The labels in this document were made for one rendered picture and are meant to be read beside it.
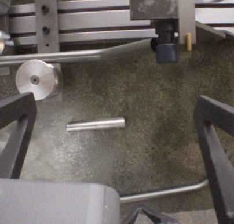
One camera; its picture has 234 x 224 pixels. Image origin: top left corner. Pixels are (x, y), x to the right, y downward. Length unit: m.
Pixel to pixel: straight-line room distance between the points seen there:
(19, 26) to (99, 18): 0.12
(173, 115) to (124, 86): 0.10
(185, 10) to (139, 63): 0.17
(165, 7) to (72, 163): 0.29
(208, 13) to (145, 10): 0.18
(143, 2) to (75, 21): 0.16
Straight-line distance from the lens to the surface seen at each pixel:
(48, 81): 0.27
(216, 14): 0.37
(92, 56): 0.26
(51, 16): 0.33
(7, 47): 0.32
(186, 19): 0.20
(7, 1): 0.35
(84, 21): 0.33
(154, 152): 0.37
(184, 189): 0.40
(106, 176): 0.38
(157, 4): 0.20
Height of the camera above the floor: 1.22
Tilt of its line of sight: 83 degrees down
